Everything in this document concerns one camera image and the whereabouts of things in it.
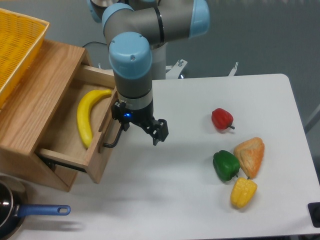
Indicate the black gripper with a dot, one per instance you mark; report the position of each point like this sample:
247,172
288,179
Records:
157,129

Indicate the wooden top drawer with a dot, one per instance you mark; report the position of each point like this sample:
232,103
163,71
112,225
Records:
61,144

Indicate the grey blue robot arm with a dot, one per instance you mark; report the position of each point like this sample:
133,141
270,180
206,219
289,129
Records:
132,29

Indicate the wooden drawer cabinet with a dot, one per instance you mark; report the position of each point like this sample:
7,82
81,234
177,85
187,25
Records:
27,113

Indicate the yellow banana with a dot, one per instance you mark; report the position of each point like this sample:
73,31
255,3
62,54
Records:
83,113

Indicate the red bell pepper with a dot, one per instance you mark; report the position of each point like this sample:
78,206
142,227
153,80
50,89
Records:
222,119

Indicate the green bell pepper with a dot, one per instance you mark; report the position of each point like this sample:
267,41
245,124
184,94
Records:
226,165

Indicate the orange bread pastry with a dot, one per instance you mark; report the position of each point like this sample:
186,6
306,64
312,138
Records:
250,154

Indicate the yellow bell pepper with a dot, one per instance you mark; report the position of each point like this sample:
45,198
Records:
242,192

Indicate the yellow plastic basket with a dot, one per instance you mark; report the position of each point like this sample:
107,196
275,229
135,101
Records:
21,37

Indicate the black corner device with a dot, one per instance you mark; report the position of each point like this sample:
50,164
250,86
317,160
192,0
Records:
314,212

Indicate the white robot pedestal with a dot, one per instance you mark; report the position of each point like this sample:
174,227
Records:
159,68

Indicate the white table bracket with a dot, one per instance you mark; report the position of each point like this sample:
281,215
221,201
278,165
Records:
233,71

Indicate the blue handled frying pan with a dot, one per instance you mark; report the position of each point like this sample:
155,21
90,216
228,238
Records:
15,206

